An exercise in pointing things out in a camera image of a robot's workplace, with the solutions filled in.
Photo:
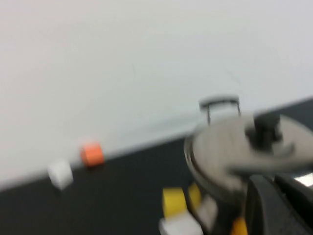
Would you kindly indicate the stainless steel pot lid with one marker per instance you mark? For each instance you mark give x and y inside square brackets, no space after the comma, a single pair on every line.
[220,147]

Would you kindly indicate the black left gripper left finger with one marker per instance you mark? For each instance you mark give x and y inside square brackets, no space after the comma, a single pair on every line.
[264,213]

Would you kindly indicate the yellow rubber duck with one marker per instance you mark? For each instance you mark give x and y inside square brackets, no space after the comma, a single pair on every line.
[238,227]

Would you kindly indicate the orange foam cube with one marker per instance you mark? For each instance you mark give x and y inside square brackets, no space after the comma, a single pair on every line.
[93,154]

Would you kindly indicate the white foam cube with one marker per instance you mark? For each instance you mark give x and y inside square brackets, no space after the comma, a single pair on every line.
[60,173]

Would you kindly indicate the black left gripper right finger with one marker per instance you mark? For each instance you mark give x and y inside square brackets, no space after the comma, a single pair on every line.
[300,208]

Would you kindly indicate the stainless steel cooking pot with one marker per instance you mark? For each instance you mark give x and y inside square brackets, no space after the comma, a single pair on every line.
[221,216]

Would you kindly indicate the yellow foam cube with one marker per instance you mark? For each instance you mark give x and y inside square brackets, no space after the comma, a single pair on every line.
[174,202]

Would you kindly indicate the white USB wall charger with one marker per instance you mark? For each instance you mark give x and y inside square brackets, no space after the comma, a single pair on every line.
[179,224]

